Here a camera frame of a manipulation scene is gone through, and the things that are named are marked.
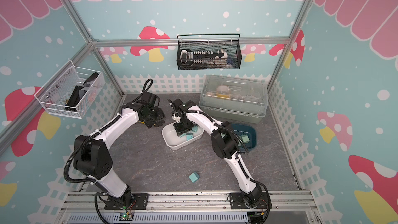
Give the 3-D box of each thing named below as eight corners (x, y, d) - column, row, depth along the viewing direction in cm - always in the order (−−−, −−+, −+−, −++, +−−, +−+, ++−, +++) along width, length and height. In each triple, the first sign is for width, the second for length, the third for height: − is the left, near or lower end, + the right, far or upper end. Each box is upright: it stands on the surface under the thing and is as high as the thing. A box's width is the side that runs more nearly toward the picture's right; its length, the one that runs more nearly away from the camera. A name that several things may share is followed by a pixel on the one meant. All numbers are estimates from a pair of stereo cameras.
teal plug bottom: (193, 183, 81) (193, 182, 79) (188, 177, 83) (188, 175, 81) (200, 178, 83) (200, 176, 81) (195, 171, 85) (195, 170, 83)
